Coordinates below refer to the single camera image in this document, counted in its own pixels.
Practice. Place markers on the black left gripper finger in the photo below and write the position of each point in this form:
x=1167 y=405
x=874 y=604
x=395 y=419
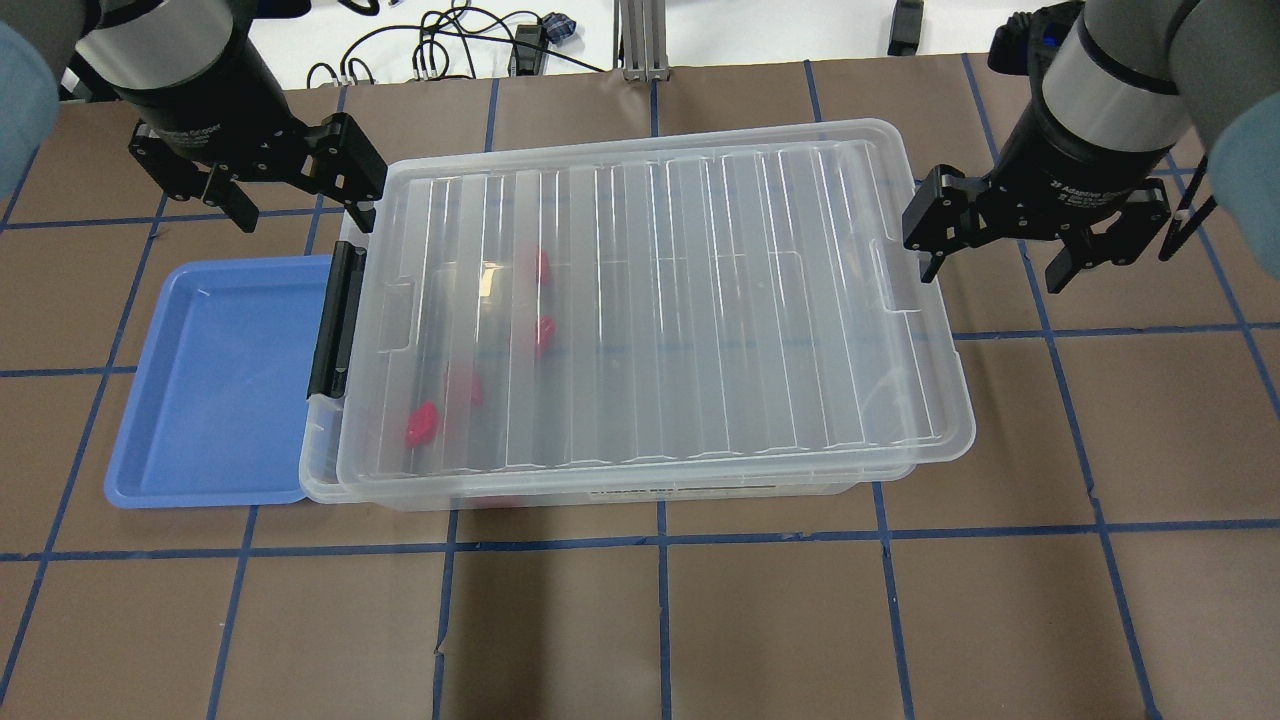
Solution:
x=342 y=164
x=182 y=180

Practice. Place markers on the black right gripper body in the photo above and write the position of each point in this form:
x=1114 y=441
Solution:
x=1068 y=165

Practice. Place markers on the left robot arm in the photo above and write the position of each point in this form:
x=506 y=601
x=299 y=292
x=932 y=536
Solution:
x=128 y=44

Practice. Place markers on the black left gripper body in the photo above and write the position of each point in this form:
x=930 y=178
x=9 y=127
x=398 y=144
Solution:
x=222 y=118

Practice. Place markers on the red block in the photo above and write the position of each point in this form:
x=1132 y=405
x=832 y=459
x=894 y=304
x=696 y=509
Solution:
x=422 y=425
x=542 y=268
x=545 y=332

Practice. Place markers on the blue plastic tray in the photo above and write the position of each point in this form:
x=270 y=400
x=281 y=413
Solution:
x=217 y=409

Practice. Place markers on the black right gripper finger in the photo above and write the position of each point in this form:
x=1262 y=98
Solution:
x=1120 y=243
x=944 y=217

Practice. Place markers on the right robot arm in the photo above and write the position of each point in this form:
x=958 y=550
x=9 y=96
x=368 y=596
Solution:
x=1143 y=118

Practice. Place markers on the black box latch handle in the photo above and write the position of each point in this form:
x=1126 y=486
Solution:
x=335 y=339

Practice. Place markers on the clear plastic storage box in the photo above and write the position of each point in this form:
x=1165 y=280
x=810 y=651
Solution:
x=688 y=363

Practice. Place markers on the aluminium frame post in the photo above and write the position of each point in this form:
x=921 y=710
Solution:
x=640 y=28

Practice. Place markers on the clear plastic box lid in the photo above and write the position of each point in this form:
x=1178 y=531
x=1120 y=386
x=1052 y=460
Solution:
x=838 y=188

